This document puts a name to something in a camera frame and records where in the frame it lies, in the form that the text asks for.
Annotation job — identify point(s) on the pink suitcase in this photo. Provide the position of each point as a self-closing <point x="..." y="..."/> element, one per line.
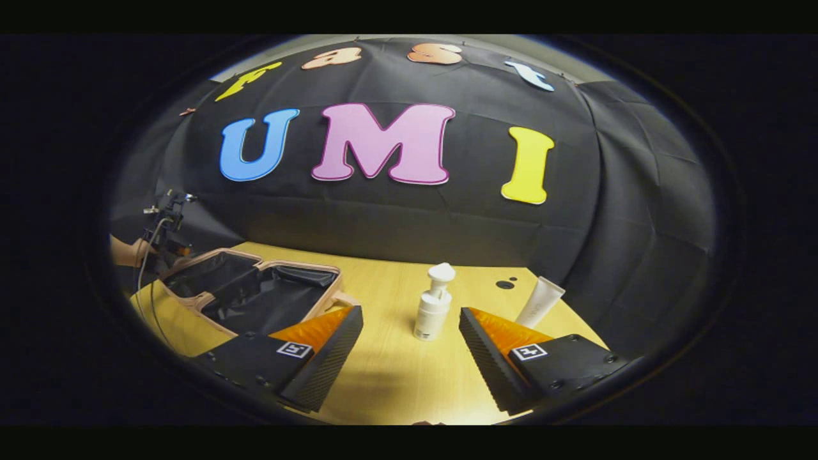
<point x="255" y="297"/>

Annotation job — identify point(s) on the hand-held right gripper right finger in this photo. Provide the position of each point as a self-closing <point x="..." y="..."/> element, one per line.
<point x="489" y="370"/>

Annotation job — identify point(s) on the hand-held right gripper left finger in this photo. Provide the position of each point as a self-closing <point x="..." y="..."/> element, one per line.
<point x="332" y="364"/>

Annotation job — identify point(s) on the white pump bottle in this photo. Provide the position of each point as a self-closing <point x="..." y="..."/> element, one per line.
<point x="433" y="313"/>

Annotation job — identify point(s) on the black backdrop cloth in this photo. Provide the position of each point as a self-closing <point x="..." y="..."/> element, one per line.
<point x="479" y="217"/>

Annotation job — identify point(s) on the white squeeze tube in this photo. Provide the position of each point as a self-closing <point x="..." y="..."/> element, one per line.
<point x="540" y="301"/>

